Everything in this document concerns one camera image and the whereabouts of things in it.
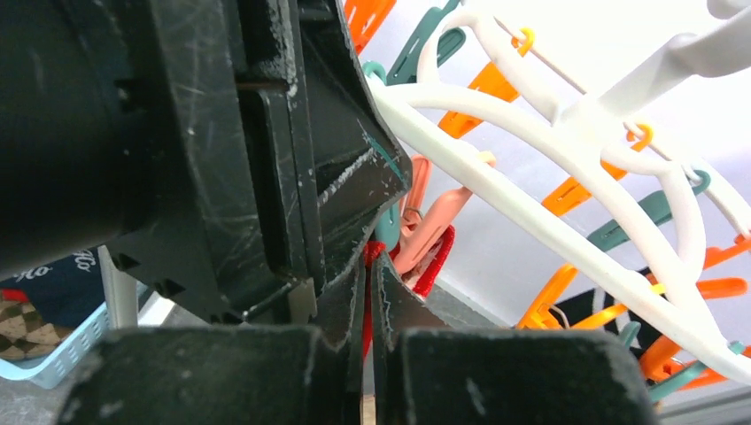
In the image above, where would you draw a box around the red sock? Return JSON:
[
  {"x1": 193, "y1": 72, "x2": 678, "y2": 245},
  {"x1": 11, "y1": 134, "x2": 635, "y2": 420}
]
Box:
[{"x1": 361, "y1": 225, "x2": 455, "y2": 359}]

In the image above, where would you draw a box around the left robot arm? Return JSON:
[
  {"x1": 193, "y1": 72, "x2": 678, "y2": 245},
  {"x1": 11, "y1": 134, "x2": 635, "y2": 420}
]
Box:
[{"x1": 1, "y1": 1, "x2": 412, "y2": 323}]

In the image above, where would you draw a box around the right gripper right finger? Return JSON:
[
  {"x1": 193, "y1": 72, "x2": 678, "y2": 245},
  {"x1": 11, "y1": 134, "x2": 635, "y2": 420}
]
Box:
[{"x1": 370, "y1": 253, "x2": 659, "y2": 424}]

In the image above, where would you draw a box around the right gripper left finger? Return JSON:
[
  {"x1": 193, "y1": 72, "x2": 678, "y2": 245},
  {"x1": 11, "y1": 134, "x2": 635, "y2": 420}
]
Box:
[{"x1": 57, "y1": 259, "x2": 365, "y2": 424}]

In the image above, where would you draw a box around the silver white drying rack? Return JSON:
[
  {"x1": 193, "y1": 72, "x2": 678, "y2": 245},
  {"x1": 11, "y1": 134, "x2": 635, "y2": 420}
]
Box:
[{"x1": 97, "y1": 245, "x2": 175, "y2": 329}]

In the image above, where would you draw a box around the white clip hanger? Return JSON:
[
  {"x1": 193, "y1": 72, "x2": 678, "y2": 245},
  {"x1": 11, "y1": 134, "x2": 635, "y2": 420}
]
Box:
[{"x1": 366, "y1": 1, "x2": 750, "y2": 384}]

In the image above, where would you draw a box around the pink clothespin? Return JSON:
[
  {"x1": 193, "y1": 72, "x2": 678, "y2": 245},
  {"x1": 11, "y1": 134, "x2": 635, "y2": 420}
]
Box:
[{"x1": 393, "y1": 154, "x2": 473, "y2": 274}]

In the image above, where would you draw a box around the navy blue sock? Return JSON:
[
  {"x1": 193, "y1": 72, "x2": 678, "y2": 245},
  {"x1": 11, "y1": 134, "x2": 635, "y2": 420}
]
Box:
[{"x1": 1, "y1": 249, "x2": 105, "y2": 328}]

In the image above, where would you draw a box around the teal clothespin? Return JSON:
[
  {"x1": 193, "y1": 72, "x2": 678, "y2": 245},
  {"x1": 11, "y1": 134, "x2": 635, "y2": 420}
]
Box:
[
  {"x1": 638, "y1": 345, "x2": 711, "y2": 404},
  {"x1": 385, "y1": 0, "x2": 468, "y2": 86},
  {"x1": 360, "y1": 61, "x2": 412, "y2": 251}
]

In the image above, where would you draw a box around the light blue plastic basket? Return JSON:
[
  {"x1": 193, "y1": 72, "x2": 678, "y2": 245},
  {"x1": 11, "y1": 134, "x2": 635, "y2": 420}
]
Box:
[{"x1": 0, "y1": 281, "x2": 151, "y2": 391}]

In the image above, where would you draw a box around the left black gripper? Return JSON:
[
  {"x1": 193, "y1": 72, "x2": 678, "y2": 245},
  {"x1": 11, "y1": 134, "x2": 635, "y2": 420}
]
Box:
[{"x1": 108, "y1": 1, "x2": 412, "y2": 324}]

